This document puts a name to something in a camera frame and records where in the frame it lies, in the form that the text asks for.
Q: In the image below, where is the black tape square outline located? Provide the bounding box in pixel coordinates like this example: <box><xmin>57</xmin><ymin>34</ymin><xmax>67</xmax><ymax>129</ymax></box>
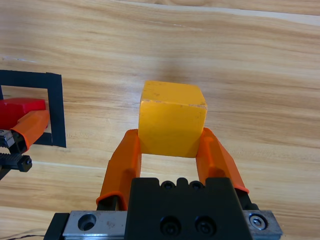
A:
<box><xmin>0</xmin><ymin>69</ymin><xmax>67</xmax><ymax>149</ymax></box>

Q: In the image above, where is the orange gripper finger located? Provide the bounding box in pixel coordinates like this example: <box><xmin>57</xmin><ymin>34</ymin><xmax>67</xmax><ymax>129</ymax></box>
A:
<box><xmin>196</xmin><ymin>127</ymin><xmax>258</xmax><ymax>211</ymax></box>
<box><xmin>96</xmin><ymin>129</ymin><xmax>143</xmax><ymax>211</ymax></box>

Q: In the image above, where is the red wooden block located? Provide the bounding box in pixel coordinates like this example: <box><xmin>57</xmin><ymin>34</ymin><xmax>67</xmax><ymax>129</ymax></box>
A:
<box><xmin>0</xmin><ymin>97</ymin><xmax>47</xmax><ymax>131</ymax></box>

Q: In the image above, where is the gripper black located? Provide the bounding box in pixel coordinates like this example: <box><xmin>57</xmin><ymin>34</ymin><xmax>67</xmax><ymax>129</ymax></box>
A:
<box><xmin>0</xmin><ymin>109</ymin><xmax>51</xmax><ymax>181</ymax></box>

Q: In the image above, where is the thin dark twisted cable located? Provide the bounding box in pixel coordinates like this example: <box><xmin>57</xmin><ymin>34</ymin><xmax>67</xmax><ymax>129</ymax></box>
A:
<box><xmin>0</xmin><ymin>227</ymin><xmax>50</xmax><ymax>240</ymax></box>

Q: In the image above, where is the yellow wooden block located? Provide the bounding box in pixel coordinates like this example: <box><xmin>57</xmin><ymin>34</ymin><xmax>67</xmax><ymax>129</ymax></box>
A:
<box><xmin>138</xmin><ymin>80</ymin><xmax>208</xmax><ymax>159</ymax></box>

